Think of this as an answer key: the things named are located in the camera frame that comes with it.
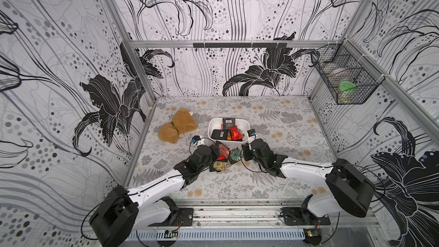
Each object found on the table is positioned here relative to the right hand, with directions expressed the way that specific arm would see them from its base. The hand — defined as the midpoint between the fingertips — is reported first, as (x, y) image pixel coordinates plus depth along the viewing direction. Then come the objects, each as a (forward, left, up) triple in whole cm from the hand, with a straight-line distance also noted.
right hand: (245, 143), depth 88 cm
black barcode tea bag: (+16, +9, -3) cm, 18 cm away
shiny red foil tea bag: (+7, +4, -2) cm, 9 cm away
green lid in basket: (+16, -47, +24) cm, 56 cm away
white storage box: (+16, +16, -3) cm, 22 cm away
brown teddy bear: (+12, +34, +4) cm, 36 cm away
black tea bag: (+8, +13, -4) cm, 16 cm away
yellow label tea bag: (-9, +13, -7) cm, 17 cm away
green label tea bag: (-3, +5, -7) cm, 9 cm away
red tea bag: (-6, +11, +2) cm, 13 cm away
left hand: (-6, +11, +2) cm, 13 cm away
